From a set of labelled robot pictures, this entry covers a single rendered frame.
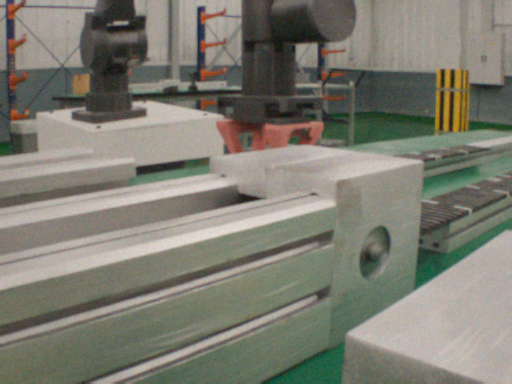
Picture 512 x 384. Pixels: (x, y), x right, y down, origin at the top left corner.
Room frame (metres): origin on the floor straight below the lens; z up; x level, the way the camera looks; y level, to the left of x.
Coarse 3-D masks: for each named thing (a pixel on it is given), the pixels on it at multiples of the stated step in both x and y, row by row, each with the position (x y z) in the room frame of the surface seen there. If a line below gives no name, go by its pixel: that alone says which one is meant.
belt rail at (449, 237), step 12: (504, 204) 0.51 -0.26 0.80; (468, 216) 0.44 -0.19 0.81; (480, 216) 0.46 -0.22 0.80; (492, 216) 0.50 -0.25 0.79; (504, 216) 0.51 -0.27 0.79; (444, 228) 0.42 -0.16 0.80; (456, 228) 0.42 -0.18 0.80; (468, 228) 0.45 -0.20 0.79; (480, 228) 0.46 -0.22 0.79; (420, 240) 0.44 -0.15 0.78; (432, 240) 0.43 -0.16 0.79; (444, 240) 0.42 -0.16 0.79; (456, 240) 0.42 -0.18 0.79; (468, 240) 0.44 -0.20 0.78; (444, 252) 0.42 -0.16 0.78
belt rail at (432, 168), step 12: (468, 144) 0.94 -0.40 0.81; (480, 144) 0.95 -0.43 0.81; (492, 144) 0.96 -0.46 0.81; (504, 144) 1.00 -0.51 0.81; (456, 156) 0.83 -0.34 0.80; (468, 156) 0.88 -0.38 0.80; (480, 156) 0.92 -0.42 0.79; (492, 156) 0.95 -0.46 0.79; (504, 156) 1.00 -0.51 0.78; (432, 168) 0.78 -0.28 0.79; (444, 168) 0.80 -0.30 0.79; (456, 168) 0.84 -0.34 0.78
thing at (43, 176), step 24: (0, 168) 0.39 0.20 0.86; (24, 168) 0.35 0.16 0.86; (48, 168) 0.35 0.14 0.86; (72, 168) 0.36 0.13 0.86; (96, 168) 0.37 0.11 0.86; (120, 168) 0.38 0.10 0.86; (0, 192) 0.32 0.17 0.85; (24, 192) 0.33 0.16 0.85; (48, 192) 0.35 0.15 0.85; (72, 192) 0.37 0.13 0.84; (96, 192) 0.38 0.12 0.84
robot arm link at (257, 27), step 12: (252, 0) 0.54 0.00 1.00; (264, 0) 0.53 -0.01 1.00; (252, 12) 0.54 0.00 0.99; (264, 12) 0.53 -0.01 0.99; (252, 24) 0.54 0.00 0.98; (264, 24) 0.53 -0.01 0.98; (252, 36) 0.54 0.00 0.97; (264, 36) 0.53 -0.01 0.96; (276, 36) 0.53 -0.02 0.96; (276, 48) 0.54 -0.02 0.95
